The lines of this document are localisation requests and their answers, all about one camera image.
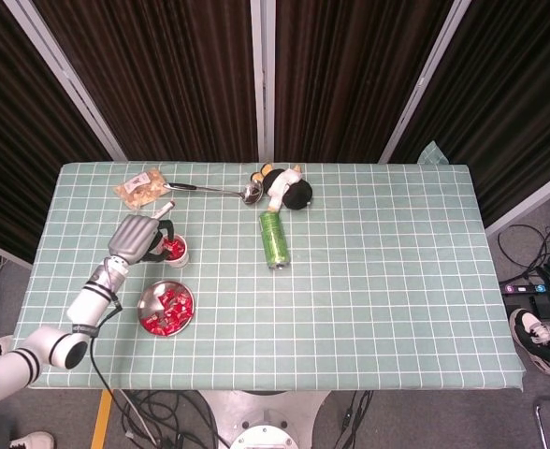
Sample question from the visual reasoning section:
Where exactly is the white partition rail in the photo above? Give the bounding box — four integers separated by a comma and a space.
0, 235, 36, 271
485, 162, 550, 238

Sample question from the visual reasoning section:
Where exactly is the clear snack bag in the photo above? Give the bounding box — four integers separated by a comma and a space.
114, 167, 167, 211

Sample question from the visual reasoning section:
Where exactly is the yellow floor tape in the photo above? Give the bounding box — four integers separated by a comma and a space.
90, 390, 116, 449

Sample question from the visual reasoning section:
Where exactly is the green drink can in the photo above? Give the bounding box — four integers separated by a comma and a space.
259, 210, 291, 271

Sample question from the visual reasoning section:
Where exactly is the red marker pen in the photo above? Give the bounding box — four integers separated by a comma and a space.
149, 200, 177, 221

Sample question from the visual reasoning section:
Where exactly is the white partition post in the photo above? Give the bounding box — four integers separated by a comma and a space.
378, 0, 473, 164
2, 0, 129, 163
250, 0, 276, 163

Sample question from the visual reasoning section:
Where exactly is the black white plush toy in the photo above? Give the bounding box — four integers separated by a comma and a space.
250, 162, 314, 211

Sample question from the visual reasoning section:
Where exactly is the white paper cup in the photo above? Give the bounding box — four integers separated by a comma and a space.
155, 233, 191, 270

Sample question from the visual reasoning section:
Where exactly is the black cable with connector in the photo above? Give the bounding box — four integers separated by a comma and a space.
335, 390, 374, 449

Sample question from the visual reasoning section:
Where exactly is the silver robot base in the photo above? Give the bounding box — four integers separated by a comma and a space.
195, 390, 332, 449

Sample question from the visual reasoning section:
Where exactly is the black white sneaker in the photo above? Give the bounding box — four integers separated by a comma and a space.
509, 307, 550, 376

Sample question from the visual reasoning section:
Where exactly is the dark brown curtain panel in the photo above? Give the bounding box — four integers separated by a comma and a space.
0, 0, 115, 266
31, 0, 260, 163
273, 0, 455, 164
389, 0, 550, 228

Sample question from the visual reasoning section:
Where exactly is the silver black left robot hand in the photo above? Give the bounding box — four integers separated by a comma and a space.
108, 213, 178, 264

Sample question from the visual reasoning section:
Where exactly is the steel ladle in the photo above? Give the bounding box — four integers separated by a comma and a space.
162, 181, 265, 206

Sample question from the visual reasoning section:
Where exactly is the round steel plate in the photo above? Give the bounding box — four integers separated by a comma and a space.
137, 279, 195, 337

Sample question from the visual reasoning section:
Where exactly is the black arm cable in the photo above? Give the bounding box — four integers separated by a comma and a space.
87, 298, 159, 445

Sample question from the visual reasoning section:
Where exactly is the green checked tablecloth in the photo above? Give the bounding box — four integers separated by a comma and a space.
1, 139, 527, 393

